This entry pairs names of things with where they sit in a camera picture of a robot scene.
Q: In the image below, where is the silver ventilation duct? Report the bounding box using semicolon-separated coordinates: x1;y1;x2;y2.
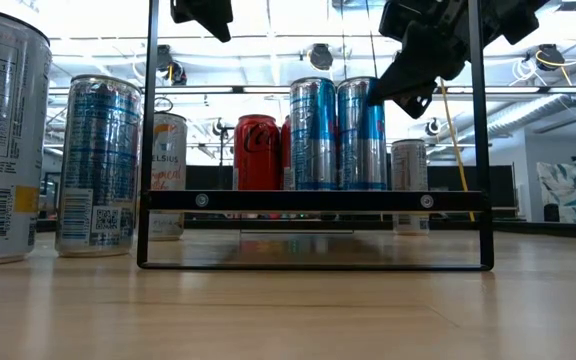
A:
485;92;576;144

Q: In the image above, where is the yellow hanging cable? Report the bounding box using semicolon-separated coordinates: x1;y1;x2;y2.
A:
437;77;477;222

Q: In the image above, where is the white teal patterned cloth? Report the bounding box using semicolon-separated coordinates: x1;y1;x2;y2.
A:
536;158;576;225

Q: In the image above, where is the white Celsius can orange print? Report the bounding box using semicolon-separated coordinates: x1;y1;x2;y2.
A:
148;110;189;241

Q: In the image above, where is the white Celsius energy can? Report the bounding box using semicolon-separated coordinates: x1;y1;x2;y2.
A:
390;138;430;236
0;5;53;268

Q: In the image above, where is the red cola can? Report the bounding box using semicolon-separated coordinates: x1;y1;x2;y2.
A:
232;113;283;192
280;115;293;192

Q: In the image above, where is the long ceiling light strip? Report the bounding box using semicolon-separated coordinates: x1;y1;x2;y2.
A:
47;84;576;97

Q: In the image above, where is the silver blue energy drink can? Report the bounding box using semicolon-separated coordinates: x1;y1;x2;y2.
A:
336;76;389;192
54;73;143;259
289;76;339;192

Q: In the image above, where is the black aluminium table frame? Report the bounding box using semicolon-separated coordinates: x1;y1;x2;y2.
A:
37;217;576;240

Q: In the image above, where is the black frame wooden shelf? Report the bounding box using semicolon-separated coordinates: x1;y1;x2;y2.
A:
136;0;495;272

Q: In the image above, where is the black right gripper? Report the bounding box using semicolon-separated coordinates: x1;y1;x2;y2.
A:
367;0;469;121

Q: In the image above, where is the black cable with coil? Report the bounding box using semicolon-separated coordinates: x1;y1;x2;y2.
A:
365;0;380;80

